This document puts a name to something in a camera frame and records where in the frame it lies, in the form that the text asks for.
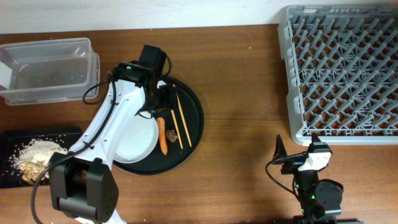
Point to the grey plate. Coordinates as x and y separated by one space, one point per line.
139 138

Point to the left wooden chopstick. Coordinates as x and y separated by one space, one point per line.
176 128

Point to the brown food chunk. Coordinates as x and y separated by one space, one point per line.
171 135

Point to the round black tray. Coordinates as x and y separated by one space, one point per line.
156 162

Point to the black rectangular bin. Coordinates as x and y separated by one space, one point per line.
13 142

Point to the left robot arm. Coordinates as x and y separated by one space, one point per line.
81 183

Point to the white label on bin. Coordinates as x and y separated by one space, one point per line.
5 76

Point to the rice and food scraps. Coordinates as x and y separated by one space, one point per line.
34 157

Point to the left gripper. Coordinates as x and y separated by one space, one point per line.
165 102

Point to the grey dishwasher rack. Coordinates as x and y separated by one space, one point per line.
341 64

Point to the orange carrot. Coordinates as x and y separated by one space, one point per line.
162 135

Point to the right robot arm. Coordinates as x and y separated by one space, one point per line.
320 199

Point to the wooden chopstick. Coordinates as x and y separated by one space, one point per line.
183 117
176 128

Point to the clear plastic bin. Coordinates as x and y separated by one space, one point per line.
50 71

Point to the right wooden chopstick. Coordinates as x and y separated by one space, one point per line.
183 117

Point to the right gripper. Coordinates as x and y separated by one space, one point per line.
293 163

